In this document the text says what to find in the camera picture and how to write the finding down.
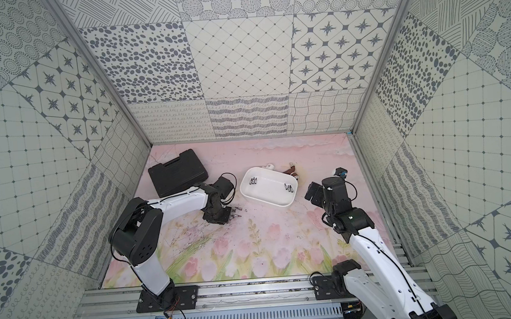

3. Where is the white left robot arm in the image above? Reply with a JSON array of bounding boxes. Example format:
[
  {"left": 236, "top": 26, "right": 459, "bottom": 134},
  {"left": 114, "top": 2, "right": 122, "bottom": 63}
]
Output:
[{"left": 108, "top": 174, "right": 237, "bottom": 297}]

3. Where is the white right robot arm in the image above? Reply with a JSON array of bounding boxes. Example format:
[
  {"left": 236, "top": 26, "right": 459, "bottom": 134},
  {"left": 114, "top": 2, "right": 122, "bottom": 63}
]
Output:
[{"left": 305, "top": 168, "right": 458, "bottom": 319}]

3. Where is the aluminium mounting rail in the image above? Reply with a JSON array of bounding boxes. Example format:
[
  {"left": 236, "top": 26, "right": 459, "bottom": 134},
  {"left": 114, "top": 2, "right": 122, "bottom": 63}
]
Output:
[{"left": 71, "top": 265, "right": 439, "bottom": 319}]

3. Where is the maroon faucet valve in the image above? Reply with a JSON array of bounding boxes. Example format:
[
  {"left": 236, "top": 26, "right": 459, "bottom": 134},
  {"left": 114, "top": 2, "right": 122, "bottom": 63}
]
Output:
[{"left": 284, "top": 163, "right": 298, "bottom": 179}]

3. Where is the white plastic storage box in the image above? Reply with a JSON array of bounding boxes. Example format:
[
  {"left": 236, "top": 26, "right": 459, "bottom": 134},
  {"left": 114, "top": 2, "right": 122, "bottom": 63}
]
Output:
[{"left": 240, "top": 167, "right": 298, "bottom": 208}]

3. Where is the white slotted cable duct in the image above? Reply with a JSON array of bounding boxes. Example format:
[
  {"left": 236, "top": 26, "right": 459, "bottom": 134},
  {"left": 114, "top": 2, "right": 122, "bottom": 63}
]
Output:
[{"left": 121, "top": 302, "right": 342, "bottom": 319}]

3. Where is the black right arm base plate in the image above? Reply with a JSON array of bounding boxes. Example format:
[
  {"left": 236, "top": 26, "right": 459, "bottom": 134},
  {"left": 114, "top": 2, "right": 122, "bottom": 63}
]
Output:
[{"left": 308, "top": 273, "right": 357, "bottom": 301}]

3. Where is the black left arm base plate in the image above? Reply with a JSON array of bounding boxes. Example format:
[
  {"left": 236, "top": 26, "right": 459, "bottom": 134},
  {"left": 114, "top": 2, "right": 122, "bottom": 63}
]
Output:
[{"left": 136, "top": 285, "right": 199, "bottom": 314}]

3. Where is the black plastic tool case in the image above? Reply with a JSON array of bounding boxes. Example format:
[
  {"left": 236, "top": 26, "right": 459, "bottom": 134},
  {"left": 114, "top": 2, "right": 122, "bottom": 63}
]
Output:
[{"left": 148, "top": 149, "right": 209, "bottom": 197}]

